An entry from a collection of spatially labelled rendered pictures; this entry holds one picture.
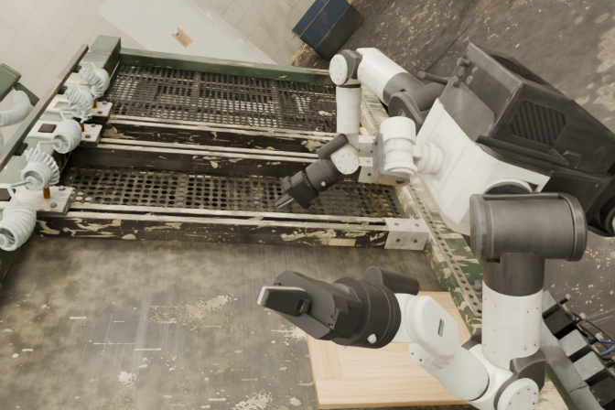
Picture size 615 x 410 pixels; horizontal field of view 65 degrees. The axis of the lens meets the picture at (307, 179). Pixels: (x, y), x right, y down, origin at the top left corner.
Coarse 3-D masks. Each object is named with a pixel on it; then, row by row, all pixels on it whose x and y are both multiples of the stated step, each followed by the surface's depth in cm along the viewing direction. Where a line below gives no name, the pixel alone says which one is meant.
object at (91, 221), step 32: (32, 192) 124; (64, 192) 126; (64, 224) 125; (96, 224) 126; (128, 224) 128; (160, 224) 129; (192, 224) 130; (224, 224) 132; (256, 224) 134; (288, 224) 136; (320, 224) 138; (352, 224) 141; (384, 224) 145; (416, 224) 146
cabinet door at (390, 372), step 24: (456, 312) 125; (312, 360) 106; (336, 360) 107; (360, 360) 108; (384, 360) 109; (408, 360) 110; (336, 384) 102; (360, 384) 102; (384, 384) 103; (408, 384) 104; (432, 384) 105
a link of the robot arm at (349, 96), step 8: (352, 80) 129; (344, 88) 133; (352, 88) 133; (360, 88) 134; (336, 96) 137; (344, 96) 134; (352, 96) 133; (360, 96) 135; (344, 104) 134; (352, 104) 134; (360, 104) 136; (344, 112) 135; (352, 112) 135; (344, 120) 136; (352, 120) 136
